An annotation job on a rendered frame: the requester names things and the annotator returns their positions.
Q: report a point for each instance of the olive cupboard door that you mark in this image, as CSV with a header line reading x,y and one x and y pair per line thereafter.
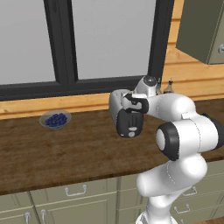
x,y
11,218
87,211

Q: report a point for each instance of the olive wall cupboard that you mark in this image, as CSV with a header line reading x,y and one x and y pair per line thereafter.
x,y
195,27

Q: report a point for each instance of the glass bowl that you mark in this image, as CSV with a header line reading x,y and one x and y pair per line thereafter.
x,y
42,120

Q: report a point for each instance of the brown sauce bottle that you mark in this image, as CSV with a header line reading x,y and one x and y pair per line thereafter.
x,y
169,88

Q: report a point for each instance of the silver cupboard knob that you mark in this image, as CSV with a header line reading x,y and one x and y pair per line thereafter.
x,y
221,49

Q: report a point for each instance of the black framed window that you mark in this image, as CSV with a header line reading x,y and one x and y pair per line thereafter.
x,y
65,43

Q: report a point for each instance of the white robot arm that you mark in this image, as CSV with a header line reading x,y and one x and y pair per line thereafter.
x,y
180,128

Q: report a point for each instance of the olive drawer front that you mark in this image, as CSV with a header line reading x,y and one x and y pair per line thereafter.
x,y
99,188
13,201
204,204
211,182

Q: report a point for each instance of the white and black toaster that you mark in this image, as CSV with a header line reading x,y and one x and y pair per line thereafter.
x,y
115,105

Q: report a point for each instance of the dark glass bottle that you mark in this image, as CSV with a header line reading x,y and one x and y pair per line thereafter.
x,y
159,88

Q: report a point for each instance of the blueberries heap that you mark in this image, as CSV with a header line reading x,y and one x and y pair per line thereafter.
x,y
56,120

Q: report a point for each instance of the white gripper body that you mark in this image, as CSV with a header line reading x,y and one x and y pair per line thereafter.
x,y
127,101

